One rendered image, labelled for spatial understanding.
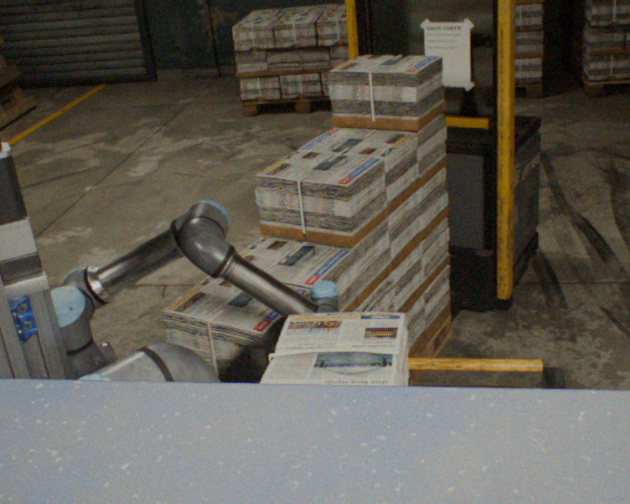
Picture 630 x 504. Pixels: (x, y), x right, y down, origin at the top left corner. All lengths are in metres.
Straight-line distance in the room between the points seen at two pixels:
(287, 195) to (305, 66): 4.79
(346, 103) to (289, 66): 4.31
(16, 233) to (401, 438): 1.53
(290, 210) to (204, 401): 2.41
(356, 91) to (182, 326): 1.24
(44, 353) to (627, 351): 2.59
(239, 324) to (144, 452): 1.99
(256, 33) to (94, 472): 7.23
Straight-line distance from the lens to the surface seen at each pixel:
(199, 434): 0.39
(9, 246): 1.85
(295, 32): 7.48
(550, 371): 2.14
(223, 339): 2.41
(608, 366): 3.66
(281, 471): 0.36
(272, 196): 2.83
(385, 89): 3.16
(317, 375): 1.73
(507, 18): 3.50
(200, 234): 2.06
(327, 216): 2.74
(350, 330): 1.87
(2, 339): 1.86
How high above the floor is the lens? 1.98
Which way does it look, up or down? 25 degrees down
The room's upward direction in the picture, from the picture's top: 6 degrees counter-clockwise
